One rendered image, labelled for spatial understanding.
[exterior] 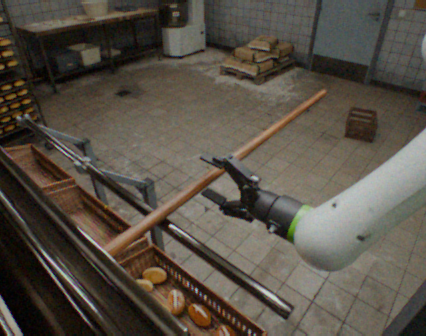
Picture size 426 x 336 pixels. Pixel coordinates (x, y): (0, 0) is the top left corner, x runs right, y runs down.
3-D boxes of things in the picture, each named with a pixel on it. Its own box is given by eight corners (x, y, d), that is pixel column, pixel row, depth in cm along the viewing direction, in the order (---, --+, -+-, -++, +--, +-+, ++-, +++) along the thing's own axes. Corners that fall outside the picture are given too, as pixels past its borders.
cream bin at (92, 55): (84, 66, 467) (80, 51, 452) (69, 61, 492) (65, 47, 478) (102, 61, 489) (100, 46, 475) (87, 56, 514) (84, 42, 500)
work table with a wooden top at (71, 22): (54, 94, 433) (35, 32, 380) (33, 82, 475) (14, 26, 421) (162, 60, 567) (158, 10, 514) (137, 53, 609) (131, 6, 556)
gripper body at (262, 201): (268, 206, 63) (233, 188, 68) (264, 232, 68) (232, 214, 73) (285, 189, 68) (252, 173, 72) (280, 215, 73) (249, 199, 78)
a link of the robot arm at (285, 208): (304, 223, 71) (311, 195, 66) (280, 253, 64) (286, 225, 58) (282, 211, 74) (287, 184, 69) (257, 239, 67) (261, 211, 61)
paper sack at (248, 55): (272, 61, 468) (273, 50, 458) (257, 65, 447) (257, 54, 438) (243, 54, 505) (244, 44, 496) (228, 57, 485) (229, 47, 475)
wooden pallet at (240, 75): (258, 85, 456) (259, 76, 447) (219, 74, 497) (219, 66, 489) (294, 68, 529) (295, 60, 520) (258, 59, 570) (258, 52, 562)
